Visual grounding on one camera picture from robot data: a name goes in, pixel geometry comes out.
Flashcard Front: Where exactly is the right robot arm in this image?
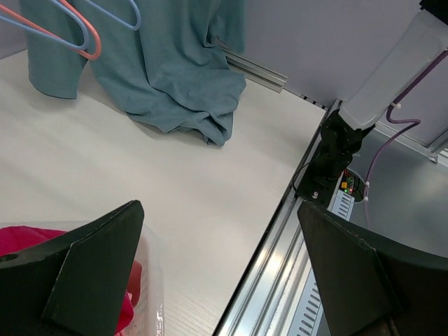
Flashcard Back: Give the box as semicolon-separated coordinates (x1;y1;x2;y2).
294;1;447;206

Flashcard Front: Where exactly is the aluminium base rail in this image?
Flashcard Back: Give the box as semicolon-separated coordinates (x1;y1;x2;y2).
211;99;347;336

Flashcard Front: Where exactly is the grey blue t shirt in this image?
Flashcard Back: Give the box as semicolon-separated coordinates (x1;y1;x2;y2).
28;0;246;146

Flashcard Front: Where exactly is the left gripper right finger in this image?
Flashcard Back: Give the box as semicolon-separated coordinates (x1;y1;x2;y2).
296;201;448;336

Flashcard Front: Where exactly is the white laundry basket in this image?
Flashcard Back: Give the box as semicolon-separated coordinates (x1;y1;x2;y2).
1;217;164;335

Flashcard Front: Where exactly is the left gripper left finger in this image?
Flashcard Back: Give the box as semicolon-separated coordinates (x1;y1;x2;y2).
0;199;146;336

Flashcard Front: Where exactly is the red t shirt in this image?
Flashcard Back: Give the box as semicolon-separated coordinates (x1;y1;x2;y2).
0;225;144;336

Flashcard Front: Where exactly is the light blue wire hanger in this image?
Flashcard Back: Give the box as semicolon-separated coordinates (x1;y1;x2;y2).
1;1;90;50

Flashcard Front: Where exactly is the white slotted cable duct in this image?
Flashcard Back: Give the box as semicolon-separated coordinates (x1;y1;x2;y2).
297;200;358;335

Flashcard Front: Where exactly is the pink wire hanger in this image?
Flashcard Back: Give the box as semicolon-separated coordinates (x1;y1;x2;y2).
1;1;98;67

